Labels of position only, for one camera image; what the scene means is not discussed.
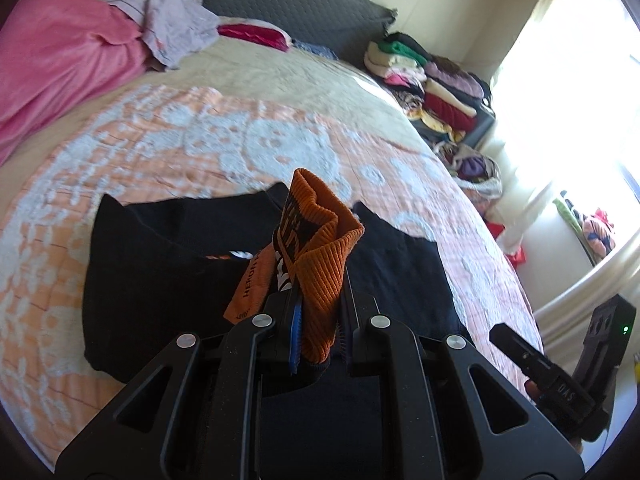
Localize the black orange IKISS sweatshirt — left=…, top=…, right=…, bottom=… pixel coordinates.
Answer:
left=82, top=171, right=466, bottom=479

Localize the bag of clothes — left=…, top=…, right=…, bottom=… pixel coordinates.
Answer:
left=433, top=141, right=502, bottom=202

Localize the stack of folded clothes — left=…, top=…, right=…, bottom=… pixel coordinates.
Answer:
left=363, top=32, right=496, bottom=148

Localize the right hand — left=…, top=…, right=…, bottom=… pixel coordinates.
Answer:
left=524, top=379, right=584, bottom=454

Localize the colourful toy by window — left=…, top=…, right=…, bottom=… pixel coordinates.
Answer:
left=582, top=209, right=616, bottom=259

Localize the orange white patterned bedspread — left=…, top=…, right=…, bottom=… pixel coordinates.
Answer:
left=1, top=84, right=540, bottom=467

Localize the blue patterned cloth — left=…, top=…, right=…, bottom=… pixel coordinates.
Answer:
left=292, top=39, right=340, bottom=61

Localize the grey quilted headboard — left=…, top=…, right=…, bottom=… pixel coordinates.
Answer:
left=203, top=0, right=397, bottom=68

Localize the lilac crumpled garment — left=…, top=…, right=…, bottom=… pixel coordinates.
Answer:
left=105, top=0, right=220, bottom=70

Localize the pink satin blanket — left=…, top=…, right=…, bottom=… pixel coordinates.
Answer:
left=1, top=0, right=150, bottom=162

